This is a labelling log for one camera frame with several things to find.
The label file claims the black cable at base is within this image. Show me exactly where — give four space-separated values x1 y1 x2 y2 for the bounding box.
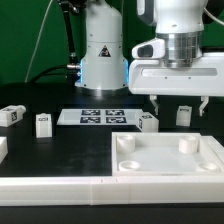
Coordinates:
28 0 83 84

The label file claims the white square tabletop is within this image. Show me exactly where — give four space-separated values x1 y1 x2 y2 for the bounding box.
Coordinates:
112 132 224 176

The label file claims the white thin cable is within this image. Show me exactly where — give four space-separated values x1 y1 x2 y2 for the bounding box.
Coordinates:
24 0 54 84

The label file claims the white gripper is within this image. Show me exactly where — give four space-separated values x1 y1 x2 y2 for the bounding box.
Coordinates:
128 53 224 118

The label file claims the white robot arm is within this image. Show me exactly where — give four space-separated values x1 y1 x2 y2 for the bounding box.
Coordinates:
57 0 224 105

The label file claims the white block left edge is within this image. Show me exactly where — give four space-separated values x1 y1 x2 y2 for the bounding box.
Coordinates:
0 137 8 164

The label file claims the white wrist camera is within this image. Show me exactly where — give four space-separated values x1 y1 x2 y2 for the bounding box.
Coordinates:
132 38 165 59

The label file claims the white obstacle fence wall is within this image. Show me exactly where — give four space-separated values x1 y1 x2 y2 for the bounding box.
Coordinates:
0 137 224 206

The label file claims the white marker sheet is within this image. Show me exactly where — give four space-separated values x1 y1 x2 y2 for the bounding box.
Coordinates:
57 109 142 126

